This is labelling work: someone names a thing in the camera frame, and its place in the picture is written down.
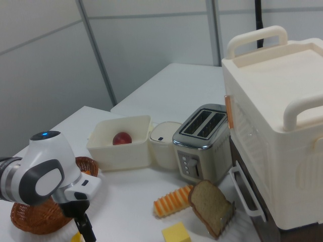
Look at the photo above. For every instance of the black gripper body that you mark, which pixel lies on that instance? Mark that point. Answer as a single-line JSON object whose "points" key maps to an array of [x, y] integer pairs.
{"points": [[74, 208]]}

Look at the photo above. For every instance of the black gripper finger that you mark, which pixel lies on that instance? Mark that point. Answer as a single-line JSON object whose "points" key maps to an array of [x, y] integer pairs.
{"points": [[85, 229]]}

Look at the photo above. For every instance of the yellow banana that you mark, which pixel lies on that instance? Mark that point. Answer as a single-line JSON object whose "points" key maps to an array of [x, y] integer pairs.
{"points": [[76, 238]]}

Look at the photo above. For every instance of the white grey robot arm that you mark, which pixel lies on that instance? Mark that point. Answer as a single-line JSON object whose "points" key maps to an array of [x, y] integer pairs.
{"points": [[45, 171]]}

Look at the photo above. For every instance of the white square plastic container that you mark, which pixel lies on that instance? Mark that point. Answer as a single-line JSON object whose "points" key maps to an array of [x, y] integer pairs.
{"points": [[118, 156]]}

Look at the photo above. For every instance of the orange striped bread roll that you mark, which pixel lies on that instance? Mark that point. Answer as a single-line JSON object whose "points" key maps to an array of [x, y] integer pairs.
{"points": [[87, 172], [171, 201]]}

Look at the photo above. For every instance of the brown wicker basket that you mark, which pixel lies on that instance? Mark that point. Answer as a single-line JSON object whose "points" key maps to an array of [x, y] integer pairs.
{"points": [[35, 216]]}

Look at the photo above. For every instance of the red apple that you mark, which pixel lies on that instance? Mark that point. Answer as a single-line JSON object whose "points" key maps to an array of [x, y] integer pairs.
{"points": [[122, 139]]}

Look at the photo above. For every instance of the yellow cube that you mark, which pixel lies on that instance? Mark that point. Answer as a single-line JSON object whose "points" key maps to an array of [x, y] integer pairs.
{"points": [[175, 233]]}

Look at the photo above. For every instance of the small white lidded bin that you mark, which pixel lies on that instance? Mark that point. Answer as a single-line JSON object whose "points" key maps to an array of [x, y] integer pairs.
{"points": [[164, 151]]}

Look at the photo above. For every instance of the brown bread slice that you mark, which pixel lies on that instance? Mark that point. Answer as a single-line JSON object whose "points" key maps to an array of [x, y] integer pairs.
{"points": [[209, 204]]}

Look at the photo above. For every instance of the cream chrome toaster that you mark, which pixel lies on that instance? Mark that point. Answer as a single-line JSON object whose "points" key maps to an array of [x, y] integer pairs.
{"points": [[199, 146]]}

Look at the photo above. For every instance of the dark brown drawer base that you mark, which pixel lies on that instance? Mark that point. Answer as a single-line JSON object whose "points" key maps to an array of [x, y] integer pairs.
{"points": [[255, 184]]}

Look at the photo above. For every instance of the cream toy cabinet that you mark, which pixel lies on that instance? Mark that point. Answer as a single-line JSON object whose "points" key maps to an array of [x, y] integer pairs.
{"points": [[272, 126]]}

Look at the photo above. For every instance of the black pole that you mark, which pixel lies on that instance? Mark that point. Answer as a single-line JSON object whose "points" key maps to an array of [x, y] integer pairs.
{"points": [[259, 20]]}

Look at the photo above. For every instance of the grey partition post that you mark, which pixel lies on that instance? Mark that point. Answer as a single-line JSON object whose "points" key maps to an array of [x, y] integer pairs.
{"points": [[98, 50], [213, 32]]}

